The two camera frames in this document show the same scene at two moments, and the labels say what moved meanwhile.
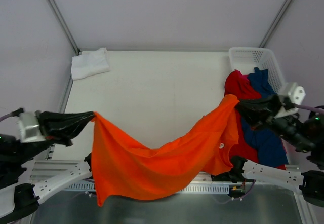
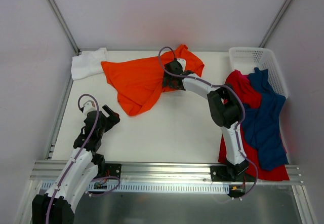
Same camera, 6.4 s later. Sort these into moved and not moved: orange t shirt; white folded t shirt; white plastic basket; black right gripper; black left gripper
Moved: black right gripper; black left gripper; orange t shirt
Not moved: white plastic basket; white folded t shirt
